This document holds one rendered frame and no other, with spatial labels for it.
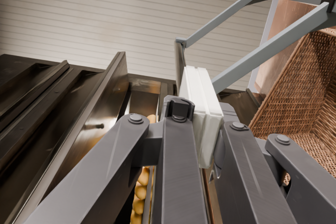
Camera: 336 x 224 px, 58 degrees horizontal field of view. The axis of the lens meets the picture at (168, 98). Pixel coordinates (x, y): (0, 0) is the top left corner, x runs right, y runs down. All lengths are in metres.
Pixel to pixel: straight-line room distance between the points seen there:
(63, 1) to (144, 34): 0.91
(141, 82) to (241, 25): 1.94
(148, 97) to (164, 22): 1.70
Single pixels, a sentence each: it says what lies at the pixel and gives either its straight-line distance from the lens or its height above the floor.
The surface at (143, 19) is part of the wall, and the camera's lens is 3.38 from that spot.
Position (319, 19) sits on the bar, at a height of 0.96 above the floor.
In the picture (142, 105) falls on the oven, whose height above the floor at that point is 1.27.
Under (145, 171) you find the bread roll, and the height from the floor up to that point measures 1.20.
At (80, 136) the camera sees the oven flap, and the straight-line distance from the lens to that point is 0.86.
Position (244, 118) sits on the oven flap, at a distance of 1.51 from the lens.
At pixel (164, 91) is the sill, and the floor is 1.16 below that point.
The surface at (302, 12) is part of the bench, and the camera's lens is 1.62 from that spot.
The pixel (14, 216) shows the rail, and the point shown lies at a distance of 0.63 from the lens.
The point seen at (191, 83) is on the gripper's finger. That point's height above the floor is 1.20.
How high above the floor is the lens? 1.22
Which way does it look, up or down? 3 degrees down
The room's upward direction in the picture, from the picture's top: 81 degrees counter-clockwise
